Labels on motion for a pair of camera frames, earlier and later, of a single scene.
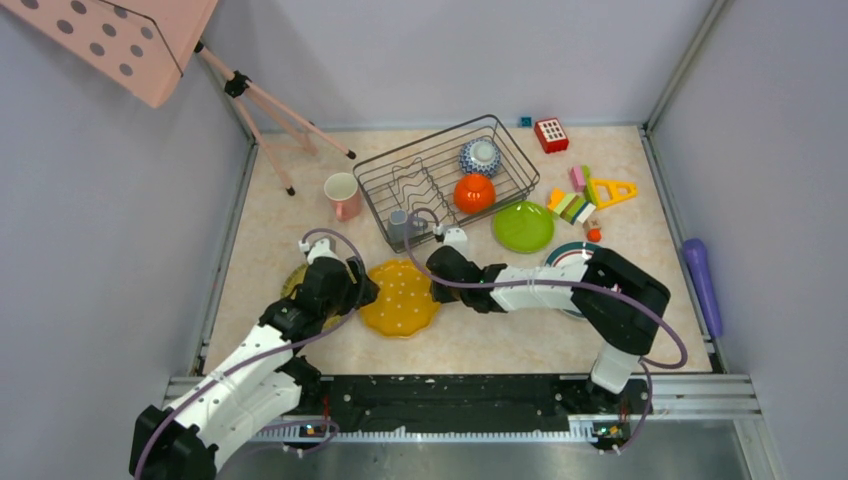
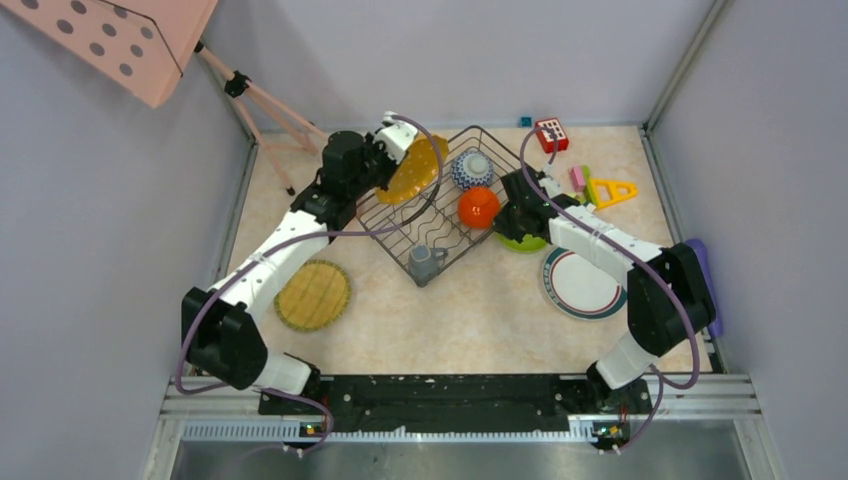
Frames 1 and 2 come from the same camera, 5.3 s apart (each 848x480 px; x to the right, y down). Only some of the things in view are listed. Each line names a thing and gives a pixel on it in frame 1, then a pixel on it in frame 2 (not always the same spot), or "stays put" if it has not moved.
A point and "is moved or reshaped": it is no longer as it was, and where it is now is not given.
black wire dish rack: [442, 181] is moved or reshaped
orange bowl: [474, 193] is moved or reshaped
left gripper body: [349, 290] → [383, 159]
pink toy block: [578, 178] stays put
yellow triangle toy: [608, 192] stays put
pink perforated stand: [142, 48] stays put
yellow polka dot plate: [404, 306] → [418, 170]
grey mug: [396, 225] is moved or reshaped
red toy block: [551, 135] stays put
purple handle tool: [695, 251] stays put
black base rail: [368, 403] stays put
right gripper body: [446, 294] → [508, 220]
